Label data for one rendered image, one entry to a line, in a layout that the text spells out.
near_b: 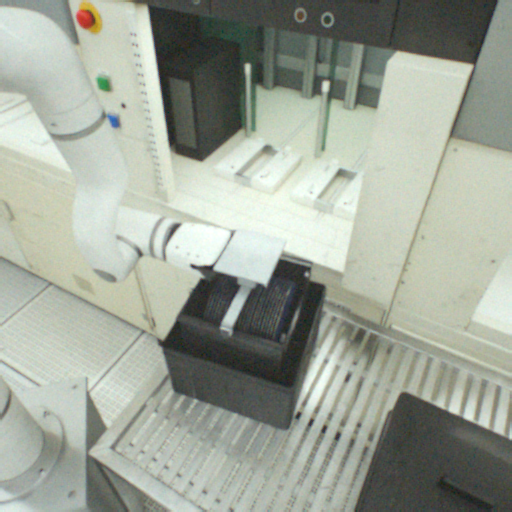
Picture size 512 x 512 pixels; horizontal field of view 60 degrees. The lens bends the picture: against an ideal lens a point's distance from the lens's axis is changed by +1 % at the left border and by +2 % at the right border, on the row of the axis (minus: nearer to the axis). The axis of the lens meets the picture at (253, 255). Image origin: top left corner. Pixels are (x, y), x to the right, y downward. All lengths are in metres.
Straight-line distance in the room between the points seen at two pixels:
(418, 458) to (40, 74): 0.84
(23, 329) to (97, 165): 1.65
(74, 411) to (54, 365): 1.07
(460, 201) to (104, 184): 0.64
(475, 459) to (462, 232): 0.41
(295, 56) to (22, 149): 1.09
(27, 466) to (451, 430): 0.80
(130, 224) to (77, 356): 1.32
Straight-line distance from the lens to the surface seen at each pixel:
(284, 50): 1.96
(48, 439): 1.06
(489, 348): 1.17
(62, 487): 1.02
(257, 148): 1.50
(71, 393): 1.11
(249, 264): 0.78
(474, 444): 0.96
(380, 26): 0.83
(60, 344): 2.19
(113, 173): 0.76
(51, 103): 0.68
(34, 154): 1.74
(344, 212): 1.26
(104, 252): 0.80
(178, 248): 0.82
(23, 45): 0.65
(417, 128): 0.81
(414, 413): 0.95
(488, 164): 0.88
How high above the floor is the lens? 1.67
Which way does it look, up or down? 44 degrees down
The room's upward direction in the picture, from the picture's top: straight up
